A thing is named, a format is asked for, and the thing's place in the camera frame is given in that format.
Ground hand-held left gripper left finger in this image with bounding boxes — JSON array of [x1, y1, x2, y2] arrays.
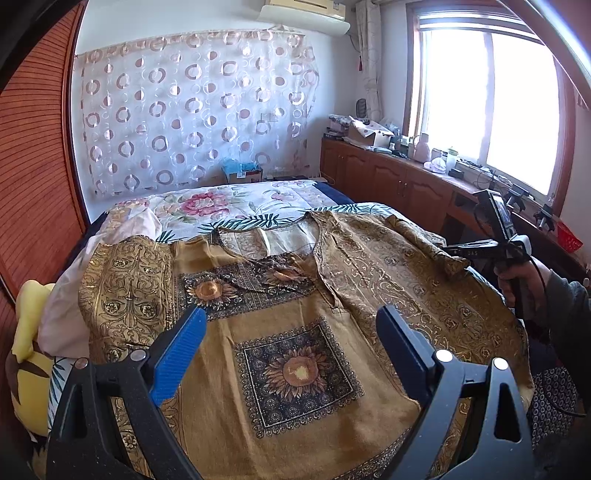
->
[[46, 305, 208, 480]]

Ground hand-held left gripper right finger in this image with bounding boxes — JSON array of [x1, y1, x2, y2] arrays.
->
[[375, 305, 536, 480]]

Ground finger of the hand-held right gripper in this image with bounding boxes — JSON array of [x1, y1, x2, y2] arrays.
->
[[440, 240, 498, 253], [455, 248, 502, 262]]

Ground brown sunflower patterned shirt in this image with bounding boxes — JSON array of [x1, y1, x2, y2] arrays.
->
[[78, 210, 532, 480]]

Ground person's right forearm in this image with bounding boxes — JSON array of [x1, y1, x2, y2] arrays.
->
[[538, 270, 591, 370]]

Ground person's right hand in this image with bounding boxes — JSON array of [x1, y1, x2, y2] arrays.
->
[[498, 265, 552, 320]]

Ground red plastic basket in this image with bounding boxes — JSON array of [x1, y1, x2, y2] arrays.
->
[[551, 220, 583, 254]]

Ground wooden cabinet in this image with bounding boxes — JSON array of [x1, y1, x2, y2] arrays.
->
[[320, 136, 587, 278]]

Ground window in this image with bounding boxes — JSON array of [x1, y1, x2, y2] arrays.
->
[[406, 9, 573, 213]]

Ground pale pink pillow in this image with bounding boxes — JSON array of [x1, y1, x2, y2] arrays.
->
[[38, 203, 162, 358]]

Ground dark blue mattress cover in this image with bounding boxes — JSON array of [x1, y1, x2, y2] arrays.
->
[[318, 182, 358, 205]]

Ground floral leaf print bedsheet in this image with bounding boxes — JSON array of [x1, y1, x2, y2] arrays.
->
[[46, 179, 402, 435]]

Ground open cardboard box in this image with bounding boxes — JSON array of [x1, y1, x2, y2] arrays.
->
[[347, 115, 394, 149]]

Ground yellow plush pillow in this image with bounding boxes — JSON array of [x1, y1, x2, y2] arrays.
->
[[7, 279, 56, 439]]

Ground person's dark dotted pants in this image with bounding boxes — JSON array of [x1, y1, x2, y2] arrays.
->
[[529, 364, 580, 448]]

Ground white patterned window curtain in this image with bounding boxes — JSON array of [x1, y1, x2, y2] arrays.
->
[[353, 0, 384, 125]]

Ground cardboard box with blue bag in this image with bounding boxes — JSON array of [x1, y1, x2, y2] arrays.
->
[[224, 157, 264, 183]]

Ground sheer circle pattern curtain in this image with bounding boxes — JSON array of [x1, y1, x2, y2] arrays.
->
[[74, 25, 321, 199]]

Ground wooden headboard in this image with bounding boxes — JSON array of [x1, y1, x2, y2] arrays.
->
[[0, 0, 93, 462]]

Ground white air conditioner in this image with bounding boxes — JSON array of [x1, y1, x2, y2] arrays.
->
[[257, 0, 352, 37]]

